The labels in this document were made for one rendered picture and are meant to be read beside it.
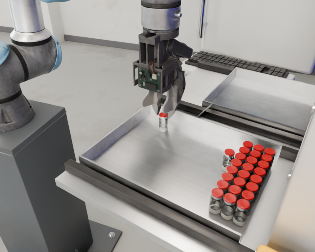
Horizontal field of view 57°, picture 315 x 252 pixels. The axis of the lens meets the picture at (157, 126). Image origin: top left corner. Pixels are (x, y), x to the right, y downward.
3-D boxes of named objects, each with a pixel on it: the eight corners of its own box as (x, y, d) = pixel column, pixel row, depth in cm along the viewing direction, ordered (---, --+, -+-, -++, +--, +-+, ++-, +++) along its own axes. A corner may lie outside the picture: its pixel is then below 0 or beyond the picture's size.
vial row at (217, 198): (251, 159, 63) (255, 142, 61) (218, 217, 51) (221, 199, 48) (241, 156, 64) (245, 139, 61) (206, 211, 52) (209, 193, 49)
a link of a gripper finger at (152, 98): (136, 118, 68) (139, 84, 63) (150, 107, 72) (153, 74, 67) (147, 124, 67) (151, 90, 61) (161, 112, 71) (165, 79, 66)
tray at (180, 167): (278, 158, 64) (282, 145, 62) (236, 249, 46) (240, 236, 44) (150, 113, 79) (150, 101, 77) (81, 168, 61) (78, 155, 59)
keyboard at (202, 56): (288, 75, 116) (290, 69, 115) (279, 88, 107) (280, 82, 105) (199, 54, 135) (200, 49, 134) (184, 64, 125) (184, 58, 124)
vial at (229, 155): (233, 167, 61) (237, 150, 58) (229, 173, 60) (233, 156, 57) (223, 163, 62) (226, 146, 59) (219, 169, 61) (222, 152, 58)
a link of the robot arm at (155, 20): (155, -2, 58) (191, 3, 55) (155, 21, 61) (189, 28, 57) (132, 5, 53) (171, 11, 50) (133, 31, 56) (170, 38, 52)
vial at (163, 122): (169, 129, 72) (169, 114, 70) (164, 133, 71) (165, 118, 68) (161, 126, 73) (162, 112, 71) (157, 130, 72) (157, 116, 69)
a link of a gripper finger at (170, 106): (157, 127, 66) (153, 90, 61) (170, 115, 70) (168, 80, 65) (169, 130, 64) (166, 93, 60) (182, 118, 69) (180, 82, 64)
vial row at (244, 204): (272, 167, 61) (277, 150, 59) (243, 229, 49) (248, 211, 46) (261, 163, 62) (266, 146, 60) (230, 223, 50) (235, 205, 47)
